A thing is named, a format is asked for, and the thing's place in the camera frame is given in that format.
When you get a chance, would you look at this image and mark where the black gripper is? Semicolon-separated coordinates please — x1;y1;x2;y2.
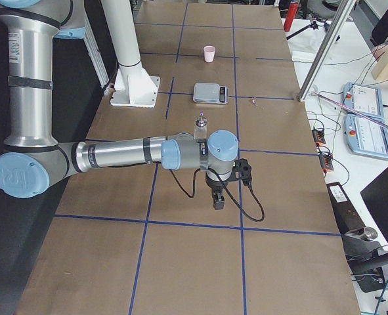
205;175;229;210

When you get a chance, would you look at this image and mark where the pink plastic cup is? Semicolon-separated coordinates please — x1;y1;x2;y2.
203;45;216;63

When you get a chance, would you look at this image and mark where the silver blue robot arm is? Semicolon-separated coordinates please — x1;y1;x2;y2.
0;1;241;210

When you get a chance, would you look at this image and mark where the grey digital kitchen scale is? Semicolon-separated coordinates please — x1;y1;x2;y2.
193;82;228;104

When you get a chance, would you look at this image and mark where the black box with label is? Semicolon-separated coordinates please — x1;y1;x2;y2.
326;182;366;234

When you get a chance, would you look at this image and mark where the lower blue teach pendant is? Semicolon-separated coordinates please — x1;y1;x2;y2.
344;114;388;159

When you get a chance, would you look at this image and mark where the blue teach pendant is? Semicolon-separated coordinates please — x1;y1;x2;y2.
344;114;388;159
343;82;384;117

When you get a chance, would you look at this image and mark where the upper blue teach pendant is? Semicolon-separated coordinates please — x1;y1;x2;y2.
343;82;384;117

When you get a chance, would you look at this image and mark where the red cylinder bottle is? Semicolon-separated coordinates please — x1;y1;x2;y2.
283;1;299;32

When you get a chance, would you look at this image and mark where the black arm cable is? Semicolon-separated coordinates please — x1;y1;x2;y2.
168;167;265;222

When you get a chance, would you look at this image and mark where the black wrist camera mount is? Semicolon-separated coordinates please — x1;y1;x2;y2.
228;158;252;186

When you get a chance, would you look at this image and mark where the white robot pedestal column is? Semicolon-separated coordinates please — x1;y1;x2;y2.
101;0;160;108

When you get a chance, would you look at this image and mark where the aluminium frame post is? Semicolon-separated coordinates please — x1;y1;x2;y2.
297;0;356;102

